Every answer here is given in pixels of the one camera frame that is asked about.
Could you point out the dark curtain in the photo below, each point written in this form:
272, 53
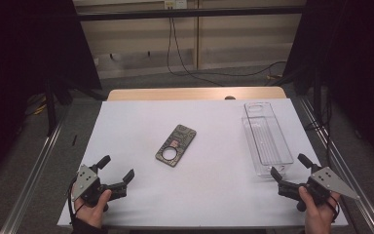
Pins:
360, 65
19, 65

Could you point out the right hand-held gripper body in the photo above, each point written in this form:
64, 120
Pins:
328, 182

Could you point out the aluminium rail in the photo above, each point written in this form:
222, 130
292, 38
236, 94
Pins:
32, 182
347, 169

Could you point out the black horizontal bar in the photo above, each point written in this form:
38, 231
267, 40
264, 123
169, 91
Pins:
188, 13

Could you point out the person's right hand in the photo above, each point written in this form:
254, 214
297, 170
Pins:
316, 217

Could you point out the clear plastic case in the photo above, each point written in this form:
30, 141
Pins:
266, 139

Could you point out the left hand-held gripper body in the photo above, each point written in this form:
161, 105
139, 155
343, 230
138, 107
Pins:
85, 182

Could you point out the white board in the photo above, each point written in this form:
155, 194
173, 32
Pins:
207, 195

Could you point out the dark card with round hole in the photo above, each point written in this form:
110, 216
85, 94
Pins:
176, 145

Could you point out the wooden table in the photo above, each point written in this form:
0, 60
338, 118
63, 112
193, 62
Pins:
175, 94

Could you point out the black metal stand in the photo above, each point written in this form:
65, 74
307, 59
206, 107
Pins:
50, 110

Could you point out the person's left hand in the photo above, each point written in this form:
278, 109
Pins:
92, 212

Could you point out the small black floor piece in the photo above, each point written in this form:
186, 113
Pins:
74, 140

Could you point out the white wall socket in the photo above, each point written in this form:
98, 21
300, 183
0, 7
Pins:
175, 4

